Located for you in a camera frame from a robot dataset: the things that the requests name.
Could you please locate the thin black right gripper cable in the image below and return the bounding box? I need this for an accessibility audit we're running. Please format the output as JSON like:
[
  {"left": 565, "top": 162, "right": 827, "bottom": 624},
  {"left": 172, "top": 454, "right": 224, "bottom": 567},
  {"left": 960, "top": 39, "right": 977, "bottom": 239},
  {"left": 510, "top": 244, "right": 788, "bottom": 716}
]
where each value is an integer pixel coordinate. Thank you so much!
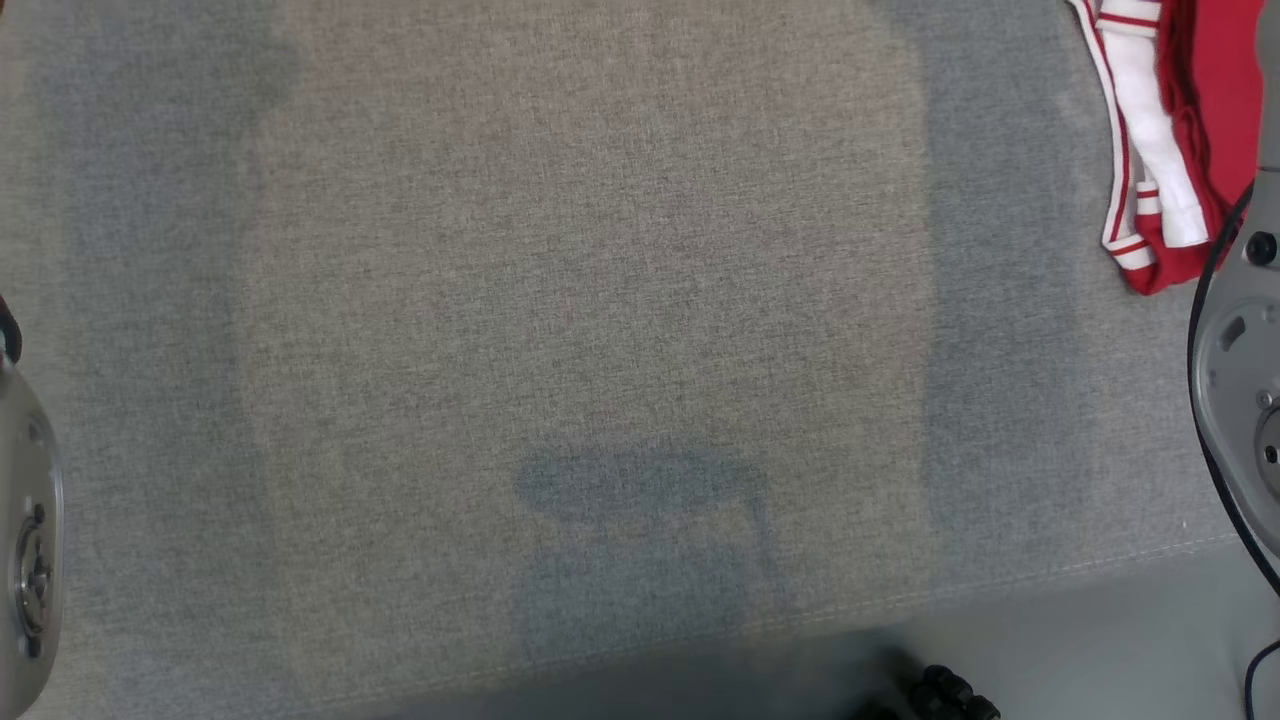
[{"left": 1244, "top": 638, "right": 1280, "bottom": 720}]

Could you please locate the red basketball jersey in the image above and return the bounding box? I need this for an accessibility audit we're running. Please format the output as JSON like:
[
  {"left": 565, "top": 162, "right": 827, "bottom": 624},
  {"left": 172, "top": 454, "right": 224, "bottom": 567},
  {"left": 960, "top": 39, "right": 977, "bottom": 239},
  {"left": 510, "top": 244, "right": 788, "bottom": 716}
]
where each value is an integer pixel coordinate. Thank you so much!
[{"left": 1065, "top": 0, "right": 1267, "bottom": 298}]

